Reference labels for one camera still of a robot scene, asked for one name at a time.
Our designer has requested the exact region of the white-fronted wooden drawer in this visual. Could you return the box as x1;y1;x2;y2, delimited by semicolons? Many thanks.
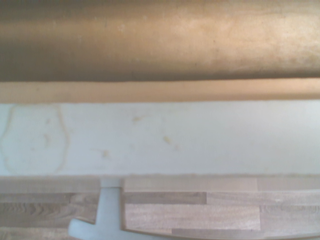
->
0;0;320;194

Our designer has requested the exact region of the silver curved drawer handle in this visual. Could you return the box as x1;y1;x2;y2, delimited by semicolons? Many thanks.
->
68;178;320;240

